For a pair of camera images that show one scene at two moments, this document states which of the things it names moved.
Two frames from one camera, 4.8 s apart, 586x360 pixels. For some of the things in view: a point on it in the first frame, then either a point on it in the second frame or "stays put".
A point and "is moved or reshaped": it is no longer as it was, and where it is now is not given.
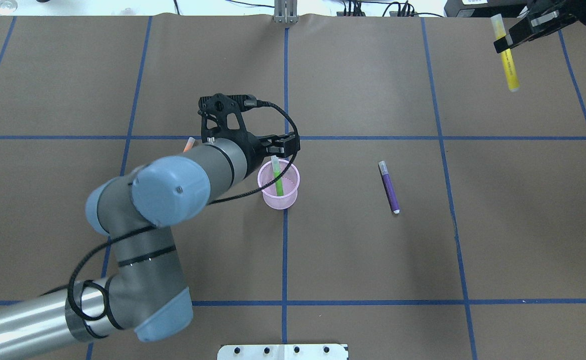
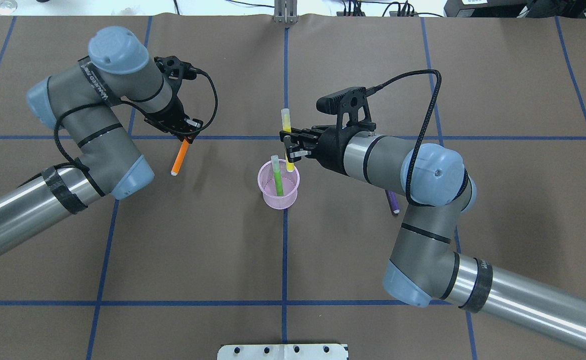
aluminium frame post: x=285 y=11 stays put
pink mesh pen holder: x=290 y=183 stays put
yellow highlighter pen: x=511 y=71 is moved or reshaped
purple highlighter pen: x=389 y=187 stays put
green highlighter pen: x=276 y=171 stays put
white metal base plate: x=282 y=352 stays put
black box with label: x=479 y=8 stays put
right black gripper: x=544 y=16 to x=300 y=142
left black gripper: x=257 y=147 to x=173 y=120
